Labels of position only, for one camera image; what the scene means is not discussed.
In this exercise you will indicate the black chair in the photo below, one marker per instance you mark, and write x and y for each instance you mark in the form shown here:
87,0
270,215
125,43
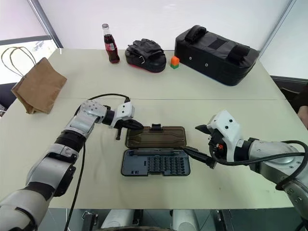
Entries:
286,84

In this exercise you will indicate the brown paper bag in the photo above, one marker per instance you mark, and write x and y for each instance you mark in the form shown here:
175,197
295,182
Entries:
38,86

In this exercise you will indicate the black screwdriver bit case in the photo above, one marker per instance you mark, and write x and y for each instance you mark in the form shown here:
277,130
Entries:
156,140

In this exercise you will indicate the large black kick pad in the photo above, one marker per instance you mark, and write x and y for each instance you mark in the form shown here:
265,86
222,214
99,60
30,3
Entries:
216,60

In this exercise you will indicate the black boxing focus mitt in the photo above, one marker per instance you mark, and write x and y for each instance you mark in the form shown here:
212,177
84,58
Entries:
146,60

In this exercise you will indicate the orange and green block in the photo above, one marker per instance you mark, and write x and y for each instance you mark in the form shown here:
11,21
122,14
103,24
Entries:
175,63

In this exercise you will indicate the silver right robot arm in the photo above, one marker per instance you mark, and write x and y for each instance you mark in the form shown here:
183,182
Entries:
269,148

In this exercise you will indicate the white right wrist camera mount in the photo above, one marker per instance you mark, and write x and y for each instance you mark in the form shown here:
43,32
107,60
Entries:
228,130

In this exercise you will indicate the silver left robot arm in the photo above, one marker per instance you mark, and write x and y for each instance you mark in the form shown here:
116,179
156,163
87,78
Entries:
48,168

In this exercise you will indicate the glass cola bottle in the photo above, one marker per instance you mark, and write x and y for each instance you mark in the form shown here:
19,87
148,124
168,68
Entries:
111,48

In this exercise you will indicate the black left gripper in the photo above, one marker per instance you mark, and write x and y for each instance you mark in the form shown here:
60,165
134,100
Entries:
123,124

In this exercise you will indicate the dark-clothed bystander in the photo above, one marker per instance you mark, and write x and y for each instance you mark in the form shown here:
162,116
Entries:
303,113

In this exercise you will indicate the black diagonal window frame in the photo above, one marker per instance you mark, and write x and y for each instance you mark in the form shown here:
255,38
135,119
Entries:
45,24

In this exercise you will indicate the black metal bracket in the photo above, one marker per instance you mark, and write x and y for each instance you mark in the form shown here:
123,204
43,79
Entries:
223,220
89,218

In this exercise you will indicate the dark horizontal window bar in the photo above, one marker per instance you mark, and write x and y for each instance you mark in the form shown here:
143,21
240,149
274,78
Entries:
24,40

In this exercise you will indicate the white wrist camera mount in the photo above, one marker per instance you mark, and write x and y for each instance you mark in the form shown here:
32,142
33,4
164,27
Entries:
125,111
228,130

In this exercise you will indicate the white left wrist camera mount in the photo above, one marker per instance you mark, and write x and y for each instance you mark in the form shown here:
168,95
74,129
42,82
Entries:
125,111

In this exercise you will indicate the dark furniture piece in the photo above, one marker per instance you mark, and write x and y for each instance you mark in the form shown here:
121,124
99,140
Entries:
4,96

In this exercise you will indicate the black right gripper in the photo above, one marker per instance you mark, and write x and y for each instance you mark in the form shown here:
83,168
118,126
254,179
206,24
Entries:
215,139

